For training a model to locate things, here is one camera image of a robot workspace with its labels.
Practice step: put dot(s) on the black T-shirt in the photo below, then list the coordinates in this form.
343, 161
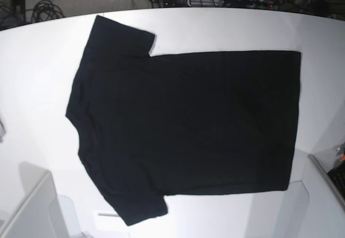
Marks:
206, 123

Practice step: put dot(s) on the black power strip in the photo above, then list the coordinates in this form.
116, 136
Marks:
256, 4

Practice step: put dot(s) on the grey left monitor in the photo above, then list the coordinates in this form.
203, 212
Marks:
38, 214

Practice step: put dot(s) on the black keyboard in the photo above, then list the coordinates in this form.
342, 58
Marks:
337, 177

